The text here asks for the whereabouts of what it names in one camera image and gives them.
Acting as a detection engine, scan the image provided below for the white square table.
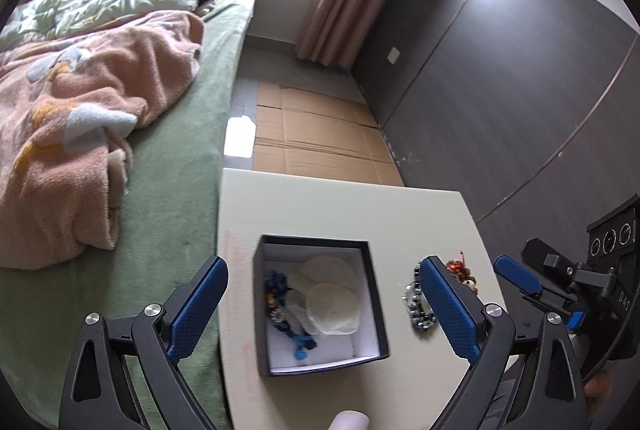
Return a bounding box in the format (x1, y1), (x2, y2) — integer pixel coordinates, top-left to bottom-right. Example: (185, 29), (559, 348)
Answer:
(214, 166), (508, 430)

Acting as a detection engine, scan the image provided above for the pink fleece blanket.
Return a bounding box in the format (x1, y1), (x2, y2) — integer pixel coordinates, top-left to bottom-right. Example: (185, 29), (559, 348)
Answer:
(1, 11), (204, 271)

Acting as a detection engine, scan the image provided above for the dark blue bead bracelet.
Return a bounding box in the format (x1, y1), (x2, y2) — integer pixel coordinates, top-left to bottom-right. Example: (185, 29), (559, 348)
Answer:
(262, 270), (319, 362)

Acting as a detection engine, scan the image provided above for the person's right leg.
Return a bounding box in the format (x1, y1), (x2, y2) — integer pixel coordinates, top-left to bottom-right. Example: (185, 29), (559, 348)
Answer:
(480, 356), (525, 430)

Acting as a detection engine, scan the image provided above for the light green quilt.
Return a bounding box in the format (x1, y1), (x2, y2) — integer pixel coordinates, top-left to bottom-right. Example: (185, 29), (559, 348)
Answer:
(1, 0), (203, 51)

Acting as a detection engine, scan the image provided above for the white organza pouch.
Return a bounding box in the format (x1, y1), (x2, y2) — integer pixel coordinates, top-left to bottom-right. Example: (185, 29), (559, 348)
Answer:
(285, 254), (361, 336)

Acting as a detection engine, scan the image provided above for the flattened cardboard on floor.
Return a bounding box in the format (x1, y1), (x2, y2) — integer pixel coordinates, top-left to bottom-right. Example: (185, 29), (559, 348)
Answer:
(253, 82), (402, 186)

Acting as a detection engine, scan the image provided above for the white wall socket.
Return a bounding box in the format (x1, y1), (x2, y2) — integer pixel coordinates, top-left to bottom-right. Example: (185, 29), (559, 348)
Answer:
(387, 48), (400, 65)

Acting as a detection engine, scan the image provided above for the person's left hand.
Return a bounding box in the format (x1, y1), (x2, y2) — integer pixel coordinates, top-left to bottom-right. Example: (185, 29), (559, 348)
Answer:
(329, 410), (370, 430)

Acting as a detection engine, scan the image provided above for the person's right hand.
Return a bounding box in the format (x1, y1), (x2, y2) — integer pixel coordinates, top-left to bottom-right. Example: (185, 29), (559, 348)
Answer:
(584, 370), (612, 410)

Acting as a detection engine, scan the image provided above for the black jewelry box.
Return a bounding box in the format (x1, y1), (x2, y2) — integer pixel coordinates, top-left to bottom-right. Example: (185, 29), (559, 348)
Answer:
(253, 234), (390, 377)

